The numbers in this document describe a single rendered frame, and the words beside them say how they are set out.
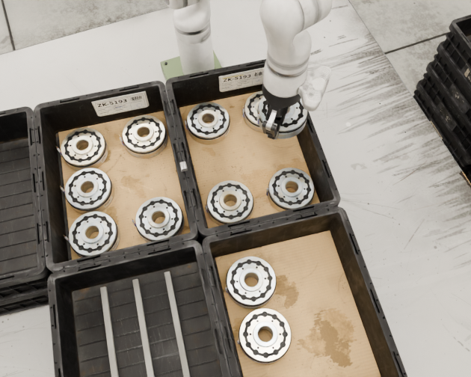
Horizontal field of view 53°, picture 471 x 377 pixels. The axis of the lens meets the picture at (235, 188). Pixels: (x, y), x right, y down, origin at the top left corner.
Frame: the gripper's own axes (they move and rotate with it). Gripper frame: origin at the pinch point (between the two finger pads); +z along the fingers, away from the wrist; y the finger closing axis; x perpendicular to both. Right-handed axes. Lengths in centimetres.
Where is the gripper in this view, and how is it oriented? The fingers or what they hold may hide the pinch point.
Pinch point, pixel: (276, 123)
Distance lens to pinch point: 98.4
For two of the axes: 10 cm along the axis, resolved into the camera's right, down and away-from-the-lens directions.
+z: -0.1, 4.2, 9.1
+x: 9.2, 3.6, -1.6
